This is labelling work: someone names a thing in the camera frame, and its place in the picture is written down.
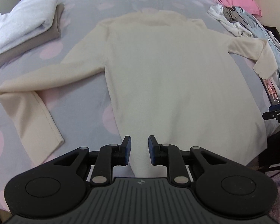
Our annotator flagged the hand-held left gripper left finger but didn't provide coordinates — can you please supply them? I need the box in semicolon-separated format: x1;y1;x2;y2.
41;135;131;187

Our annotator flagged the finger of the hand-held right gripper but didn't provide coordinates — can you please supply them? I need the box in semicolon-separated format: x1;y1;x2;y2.
262;105;280;121

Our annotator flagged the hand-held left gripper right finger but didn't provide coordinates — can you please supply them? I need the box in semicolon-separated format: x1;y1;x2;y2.
148;135;238;187

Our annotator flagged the cream sweater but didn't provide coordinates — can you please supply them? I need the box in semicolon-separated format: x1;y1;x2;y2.
0;9;278;178

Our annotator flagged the black smartphone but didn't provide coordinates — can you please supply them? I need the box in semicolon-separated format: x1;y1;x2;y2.
261;77;280;106

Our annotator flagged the blue-grey garment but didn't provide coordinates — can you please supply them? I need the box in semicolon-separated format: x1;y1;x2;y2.
233;6;280;98

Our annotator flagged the black garment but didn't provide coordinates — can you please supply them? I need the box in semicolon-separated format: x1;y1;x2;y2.
268;26;280;43

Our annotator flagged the white crinkled garment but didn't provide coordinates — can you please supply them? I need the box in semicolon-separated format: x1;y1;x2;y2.
207;4;251;38

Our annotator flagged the striped brown garment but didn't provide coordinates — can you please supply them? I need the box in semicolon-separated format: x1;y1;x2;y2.
222;7;237;21

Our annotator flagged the beige padded headboard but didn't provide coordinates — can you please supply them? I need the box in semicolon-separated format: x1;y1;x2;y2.
233;0;280;45

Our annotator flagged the folded beige garment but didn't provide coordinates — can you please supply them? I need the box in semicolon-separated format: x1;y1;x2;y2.
0;3;65;70

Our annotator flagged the grey pink polka dot bed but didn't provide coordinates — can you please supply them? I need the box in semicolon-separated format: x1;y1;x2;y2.
0;0;280;213

